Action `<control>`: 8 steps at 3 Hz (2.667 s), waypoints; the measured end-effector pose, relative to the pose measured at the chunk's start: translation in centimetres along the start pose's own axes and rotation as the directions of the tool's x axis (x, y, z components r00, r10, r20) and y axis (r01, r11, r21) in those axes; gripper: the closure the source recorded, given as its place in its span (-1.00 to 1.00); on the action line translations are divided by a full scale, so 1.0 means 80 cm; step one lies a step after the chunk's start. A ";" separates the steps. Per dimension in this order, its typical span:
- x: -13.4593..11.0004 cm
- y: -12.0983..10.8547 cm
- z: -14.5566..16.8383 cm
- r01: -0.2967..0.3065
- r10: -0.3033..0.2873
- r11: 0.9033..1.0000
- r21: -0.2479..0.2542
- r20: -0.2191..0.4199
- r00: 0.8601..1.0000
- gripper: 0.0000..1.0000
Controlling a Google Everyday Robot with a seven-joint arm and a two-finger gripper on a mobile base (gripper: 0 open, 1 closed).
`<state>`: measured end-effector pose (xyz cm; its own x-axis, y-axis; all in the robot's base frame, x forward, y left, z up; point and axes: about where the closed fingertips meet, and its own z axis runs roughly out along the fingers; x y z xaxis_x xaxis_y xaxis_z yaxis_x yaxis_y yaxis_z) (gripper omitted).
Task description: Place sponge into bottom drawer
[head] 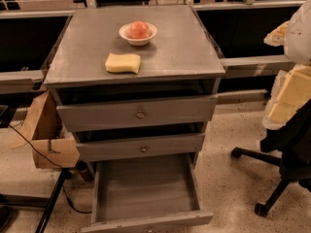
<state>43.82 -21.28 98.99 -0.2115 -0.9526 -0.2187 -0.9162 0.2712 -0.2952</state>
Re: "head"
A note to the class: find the white bowl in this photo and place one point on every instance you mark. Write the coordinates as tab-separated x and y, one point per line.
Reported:
124	33

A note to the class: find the black office chair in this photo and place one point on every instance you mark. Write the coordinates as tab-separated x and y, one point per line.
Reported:
289	148

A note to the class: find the grey top drawer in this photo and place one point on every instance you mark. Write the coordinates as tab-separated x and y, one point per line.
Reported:
137	113

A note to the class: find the brown cardboard box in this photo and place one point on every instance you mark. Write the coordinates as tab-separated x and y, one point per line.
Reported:
42	128

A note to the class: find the black stand leg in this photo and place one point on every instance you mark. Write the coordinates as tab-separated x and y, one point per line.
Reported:
52	200

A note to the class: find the grey open bottom drawer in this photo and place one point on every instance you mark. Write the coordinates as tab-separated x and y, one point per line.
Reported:
146	195

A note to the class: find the red apple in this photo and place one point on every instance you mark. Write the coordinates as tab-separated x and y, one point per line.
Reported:
139	30

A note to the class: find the yellow sponge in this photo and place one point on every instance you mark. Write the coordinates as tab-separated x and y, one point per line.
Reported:
123	63

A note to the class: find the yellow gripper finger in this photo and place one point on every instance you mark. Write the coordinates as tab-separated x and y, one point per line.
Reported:
276	37
290	92

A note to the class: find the grey middle drawer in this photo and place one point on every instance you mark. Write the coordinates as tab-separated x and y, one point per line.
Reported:
140	147

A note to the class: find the grey drawer cabinet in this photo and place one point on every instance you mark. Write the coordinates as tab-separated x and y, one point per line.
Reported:
136	87

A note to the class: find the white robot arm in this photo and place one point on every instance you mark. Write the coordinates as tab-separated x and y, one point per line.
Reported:
297	47

